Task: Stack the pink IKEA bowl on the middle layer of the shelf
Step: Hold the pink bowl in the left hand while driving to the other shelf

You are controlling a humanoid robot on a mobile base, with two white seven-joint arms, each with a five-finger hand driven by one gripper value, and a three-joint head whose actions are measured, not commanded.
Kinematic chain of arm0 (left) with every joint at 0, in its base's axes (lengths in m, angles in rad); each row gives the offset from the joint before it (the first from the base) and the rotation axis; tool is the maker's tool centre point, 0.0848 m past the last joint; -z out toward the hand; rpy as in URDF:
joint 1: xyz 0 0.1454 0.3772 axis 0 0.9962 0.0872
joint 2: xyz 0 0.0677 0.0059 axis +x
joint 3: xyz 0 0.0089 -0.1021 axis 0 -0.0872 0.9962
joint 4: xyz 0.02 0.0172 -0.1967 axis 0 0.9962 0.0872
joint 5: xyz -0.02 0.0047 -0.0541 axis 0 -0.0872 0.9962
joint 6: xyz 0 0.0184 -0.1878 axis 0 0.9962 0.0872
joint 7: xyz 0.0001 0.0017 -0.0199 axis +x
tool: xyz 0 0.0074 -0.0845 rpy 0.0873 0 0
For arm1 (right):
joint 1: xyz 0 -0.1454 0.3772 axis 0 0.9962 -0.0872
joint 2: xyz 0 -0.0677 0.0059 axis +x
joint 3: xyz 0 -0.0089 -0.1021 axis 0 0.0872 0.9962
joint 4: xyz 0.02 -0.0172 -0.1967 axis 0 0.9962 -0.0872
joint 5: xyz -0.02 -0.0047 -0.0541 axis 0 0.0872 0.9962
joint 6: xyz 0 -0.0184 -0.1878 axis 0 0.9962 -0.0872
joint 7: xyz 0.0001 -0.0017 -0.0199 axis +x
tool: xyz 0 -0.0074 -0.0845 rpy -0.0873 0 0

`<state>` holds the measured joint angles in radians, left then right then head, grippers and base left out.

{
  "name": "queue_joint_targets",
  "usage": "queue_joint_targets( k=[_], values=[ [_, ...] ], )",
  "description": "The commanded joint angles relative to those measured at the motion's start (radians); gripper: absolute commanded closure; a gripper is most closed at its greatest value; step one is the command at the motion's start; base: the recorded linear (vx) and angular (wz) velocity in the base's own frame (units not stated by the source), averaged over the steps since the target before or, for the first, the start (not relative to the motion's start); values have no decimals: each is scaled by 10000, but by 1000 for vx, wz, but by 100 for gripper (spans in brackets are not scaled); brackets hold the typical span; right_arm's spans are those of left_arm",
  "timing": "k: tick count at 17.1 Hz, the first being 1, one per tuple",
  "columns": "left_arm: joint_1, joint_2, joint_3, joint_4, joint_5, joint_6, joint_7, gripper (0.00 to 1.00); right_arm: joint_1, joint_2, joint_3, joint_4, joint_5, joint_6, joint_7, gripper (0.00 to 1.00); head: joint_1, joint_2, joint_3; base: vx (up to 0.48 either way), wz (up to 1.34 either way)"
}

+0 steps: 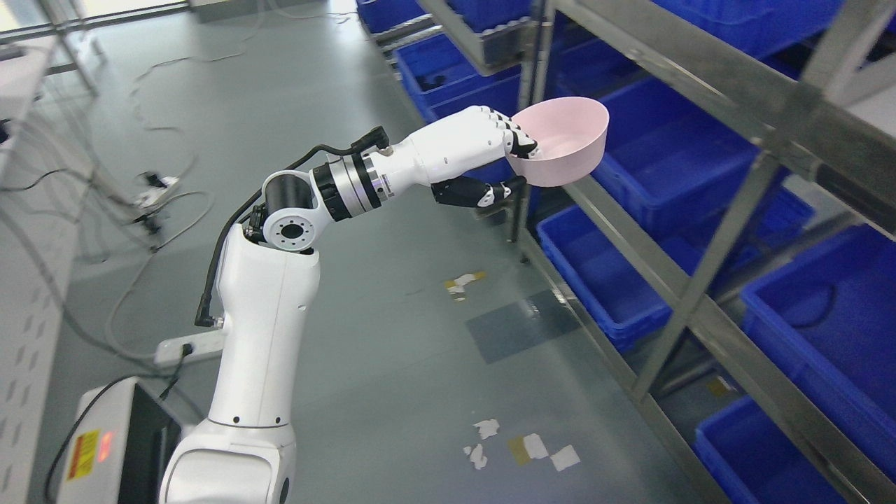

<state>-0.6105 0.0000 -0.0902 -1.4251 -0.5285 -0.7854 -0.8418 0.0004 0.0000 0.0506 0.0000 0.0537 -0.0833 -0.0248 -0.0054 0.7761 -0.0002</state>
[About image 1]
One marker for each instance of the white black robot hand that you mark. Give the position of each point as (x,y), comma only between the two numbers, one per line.
(441,153)

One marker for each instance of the pink plastic bowl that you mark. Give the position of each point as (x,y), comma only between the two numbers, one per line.
(571,133)

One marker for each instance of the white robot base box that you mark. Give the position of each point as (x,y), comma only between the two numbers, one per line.
(121,447)

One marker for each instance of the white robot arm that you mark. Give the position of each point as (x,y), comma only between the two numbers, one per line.
(259,293)

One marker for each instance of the steel shelf rack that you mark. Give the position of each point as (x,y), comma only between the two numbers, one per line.
(719,169)

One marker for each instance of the white power strip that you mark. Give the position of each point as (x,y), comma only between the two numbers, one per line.
(189,348)

